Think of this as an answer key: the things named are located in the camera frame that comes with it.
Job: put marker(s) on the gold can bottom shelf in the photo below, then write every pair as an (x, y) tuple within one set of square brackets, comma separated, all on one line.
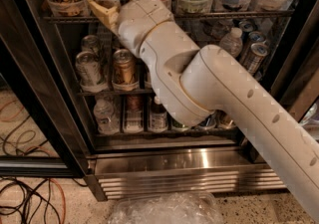
[(225, 121)]

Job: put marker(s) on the clear plastic bag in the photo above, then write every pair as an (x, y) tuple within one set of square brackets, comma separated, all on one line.
[(172, 208)]

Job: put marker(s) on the middle wire shelf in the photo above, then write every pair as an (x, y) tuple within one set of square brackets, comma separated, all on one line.
[(113, 93)]

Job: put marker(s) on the white slim can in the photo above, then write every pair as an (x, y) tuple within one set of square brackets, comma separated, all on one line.
[(253, 37), (256, 54)]

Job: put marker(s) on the water bottle bottom shelf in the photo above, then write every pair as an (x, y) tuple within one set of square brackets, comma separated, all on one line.
[(106, 117)]

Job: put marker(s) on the top wire shelf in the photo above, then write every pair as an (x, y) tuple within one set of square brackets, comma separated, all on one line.
[(213, 16)]

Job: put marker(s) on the white slim can front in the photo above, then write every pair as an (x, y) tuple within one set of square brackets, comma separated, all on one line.
[(256, 54)]

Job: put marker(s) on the silver can front left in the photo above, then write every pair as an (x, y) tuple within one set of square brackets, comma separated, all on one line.
[(89, 69)]

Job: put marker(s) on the gold can front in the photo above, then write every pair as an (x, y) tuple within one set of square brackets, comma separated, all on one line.
[(124, 70)]

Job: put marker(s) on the white slim can behind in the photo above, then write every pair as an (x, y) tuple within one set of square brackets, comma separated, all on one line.
[(253, 37)]

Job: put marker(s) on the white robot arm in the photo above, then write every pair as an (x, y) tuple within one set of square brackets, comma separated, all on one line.
[(192, 82)]

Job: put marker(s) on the clear water bottle middle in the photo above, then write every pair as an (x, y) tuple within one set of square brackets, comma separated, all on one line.
[(232, 42)]

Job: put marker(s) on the blue pepsi can bottom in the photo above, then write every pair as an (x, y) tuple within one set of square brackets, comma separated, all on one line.
[(208, 123)]

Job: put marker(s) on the open glass fridge door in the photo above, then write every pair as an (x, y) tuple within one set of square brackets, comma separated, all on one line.
[(34, 63)]

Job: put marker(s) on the wire shelf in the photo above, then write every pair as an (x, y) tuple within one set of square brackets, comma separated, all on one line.
[(213, 16), (113, 93)]

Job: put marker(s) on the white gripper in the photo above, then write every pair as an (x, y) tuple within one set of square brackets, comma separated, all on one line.
[(141, 17)]

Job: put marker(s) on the stainless steel beverage fridge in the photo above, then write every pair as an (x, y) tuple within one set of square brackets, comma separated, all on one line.
[(176, 164)]

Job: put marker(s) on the brown tea bottle bottom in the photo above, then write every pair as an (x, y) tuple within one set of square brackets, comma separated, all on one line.
[(158, 116)]

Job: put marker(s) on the green can bottom shelf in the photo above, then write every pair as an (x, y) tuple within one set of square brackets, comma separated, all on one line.
[(178, 126)]

